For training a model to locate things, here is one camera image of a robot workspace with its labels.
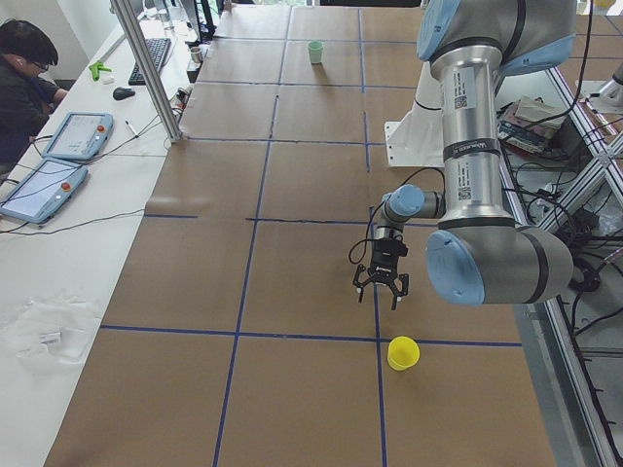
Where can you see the lower blue teach pendant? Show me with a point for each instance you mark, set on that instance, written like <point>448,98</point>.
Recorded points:
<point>40,195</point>

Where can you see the green plastic tool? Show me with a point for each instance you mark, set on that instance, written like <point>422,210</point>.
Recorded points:
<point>97,68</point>

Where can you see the stack of books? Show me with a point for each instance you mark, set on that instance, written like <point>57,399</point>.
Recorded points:
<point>529,124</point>

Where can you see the light green cup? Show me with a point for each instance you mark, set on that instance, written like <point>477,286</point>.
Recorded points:
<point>315,52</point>

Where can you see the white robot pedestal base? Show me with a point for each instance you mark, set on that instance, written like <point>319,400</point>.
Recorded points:
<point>417,140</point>

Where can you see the yellow cup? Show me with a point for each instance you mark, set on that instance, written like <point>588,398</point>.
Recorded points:
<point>403,353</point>

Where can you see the aluminium frame post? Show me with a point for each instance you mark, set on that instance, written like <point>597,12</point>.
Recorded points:
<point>131,27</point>

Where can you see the metal cup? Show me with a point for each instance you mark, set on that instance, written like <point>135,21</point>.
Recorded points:
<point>196,55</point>

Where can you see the seated person in black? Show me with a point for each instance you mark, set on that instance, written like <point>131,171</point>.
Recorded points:
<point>27,100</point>

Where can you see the black marker pen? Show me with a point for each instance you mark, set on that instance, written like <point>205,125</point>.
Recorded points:
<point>131,129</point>

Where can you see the black keyboard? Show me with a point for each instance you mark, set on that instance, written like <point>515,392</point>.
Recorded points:
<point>158,49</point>

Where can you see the black computer mouse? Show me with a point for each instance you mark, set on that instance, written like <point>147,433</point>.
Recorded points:
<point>121,93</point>

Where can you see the upper blue teach pendant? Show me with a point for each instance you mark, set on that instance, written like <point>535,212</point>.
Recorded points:
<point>80,136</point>

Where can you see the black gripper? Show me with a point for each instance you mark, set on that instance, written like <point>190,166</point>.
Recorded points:
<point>381,269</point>

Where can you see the clear plastic bag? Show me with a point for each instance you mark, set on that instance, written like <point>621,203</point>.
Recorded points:
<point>50,335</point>

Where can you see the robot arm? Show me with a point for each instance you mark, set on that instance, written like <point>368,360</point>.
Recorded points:
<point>478,254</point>

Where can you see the blue teach pendant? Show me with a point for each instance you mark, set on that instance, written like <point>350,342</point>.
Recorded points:
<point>40,195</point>
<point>80,136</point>

